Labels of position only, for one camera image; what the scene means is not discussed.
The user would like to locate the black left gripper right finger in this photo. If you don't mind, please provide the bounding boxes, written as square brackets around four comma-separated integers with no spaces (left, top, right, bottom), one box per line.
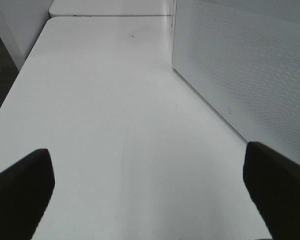
[243,141,300,240]

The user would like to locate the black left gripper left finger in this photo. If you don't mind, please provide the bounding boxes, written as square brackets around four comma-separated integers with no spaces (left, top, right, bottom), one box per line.
[0,148,55,240]

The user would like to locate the white microwave door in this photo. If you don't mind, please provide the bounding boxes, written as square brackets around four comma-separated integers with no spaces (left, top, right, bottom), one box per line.
[172,0,300,165]

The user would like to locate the white adjacent table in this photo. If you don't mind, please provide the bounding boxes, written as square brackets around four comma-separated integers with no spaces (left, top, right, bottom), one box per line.
[48,0,175,18]

